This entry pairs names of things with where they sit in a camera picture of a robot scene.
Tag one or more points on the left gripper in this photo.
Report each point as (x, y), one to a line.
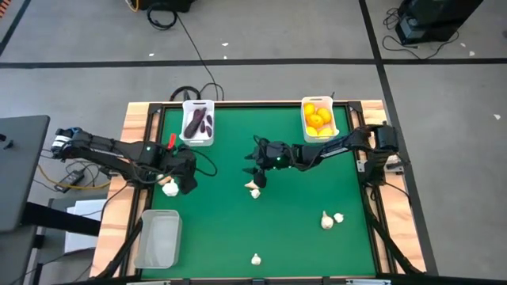
(184, 162)

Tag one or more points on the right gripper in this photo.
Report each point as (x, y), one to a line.
(273, 154)

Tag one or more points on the large white garlic bulb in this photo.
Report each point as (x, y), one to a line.
(171, 189)
(326, 221)

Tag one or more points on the small white garlic bulb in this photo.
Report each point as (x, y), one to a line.
(256, 259)
(255, 193)
(338, 217)

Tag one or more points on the yellow lemon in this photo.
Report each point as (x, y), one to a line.
(315, 120)
(326, 131)
(309, 108)
(311, 131)
(324, 115)

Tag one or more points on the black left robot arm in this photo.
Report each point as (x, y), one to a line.
(130, 152)

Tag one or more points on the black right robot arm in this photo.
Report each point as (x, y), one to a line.
(336, 148)

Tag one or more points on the red tab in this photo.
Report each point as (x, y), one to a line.
(171, 140)

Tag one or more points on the green table mat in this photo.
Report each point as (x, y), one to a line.
(257, 225)

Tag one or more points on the light grey plastic basket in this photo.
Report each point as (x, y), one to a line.
(158, 241)

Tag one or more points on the white plastic basket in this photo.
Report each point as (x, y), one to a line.
(198, 103)
(317, 99)

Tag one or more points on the white paper sheet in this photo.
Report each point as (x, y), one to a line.
(85, 237)

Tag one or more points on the black power adapter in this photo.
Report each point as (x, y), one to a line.
(70, 180)

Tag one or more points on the black desk beam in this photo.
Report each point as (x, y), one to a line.
(59, 219)

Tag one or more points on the grey desk top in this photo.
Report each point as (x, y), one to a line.
(20, 170)

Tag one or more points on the black box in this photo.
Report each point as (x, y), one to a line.
(166, 4)

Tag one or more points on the black equipment case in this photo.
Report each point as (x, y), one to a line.
(435, 16)

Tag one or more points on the orange striped object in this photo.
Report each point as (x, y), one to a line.
(3, 6)

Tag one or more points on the black aluminium table frame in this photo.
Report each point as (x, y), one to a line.
(155, 109)

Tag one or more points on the black diagonal frame strut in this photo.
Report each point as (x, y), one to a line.
(390, 241)
(119, 253)

